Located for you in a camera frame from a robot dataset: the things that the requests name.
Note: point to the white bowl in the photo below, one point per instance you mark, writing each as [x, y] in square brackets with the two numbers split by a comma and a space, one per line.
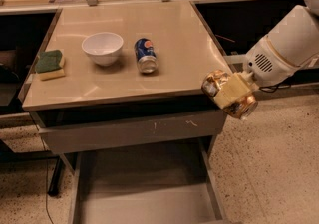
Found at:
[103, 48]

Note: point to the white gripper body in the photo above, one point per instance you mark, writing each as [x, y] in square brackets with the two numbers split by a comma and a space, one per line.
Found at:
[262, 64]

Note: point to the blue Pepsi can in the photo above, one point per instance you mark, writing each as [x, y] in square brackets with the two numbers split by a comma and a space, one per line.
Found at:
[146, 57]

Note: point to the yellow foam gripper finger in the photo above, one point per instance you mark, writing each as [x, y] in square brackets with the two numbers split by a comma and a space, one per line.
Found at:
[238, 88]

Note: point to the grey top drawer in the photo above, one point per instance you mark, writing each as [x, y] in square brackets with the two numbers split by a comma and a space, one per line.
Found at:
[133, 131]

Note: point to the orange crushed soda can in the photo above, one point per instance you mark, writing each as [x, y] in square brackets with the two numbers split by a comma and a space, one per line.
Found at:
[212, 84]

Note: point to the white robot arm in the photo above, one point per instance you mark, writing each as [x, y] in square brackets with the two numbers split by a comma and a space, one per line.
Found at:
[289, 46]

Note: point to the grey drawer cabinet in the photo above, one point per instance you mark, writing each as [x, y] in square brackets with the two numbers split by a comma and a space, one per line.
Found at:
[90, 93]

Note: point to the green and yellow sponge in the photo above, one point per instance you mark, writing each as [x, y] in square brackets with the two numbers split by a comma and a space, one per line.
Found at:
[50, 65]

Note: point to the grey open middle drawer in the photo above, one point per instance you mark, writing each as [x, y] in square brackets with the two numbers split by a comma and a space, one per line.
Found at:
[160, 183]

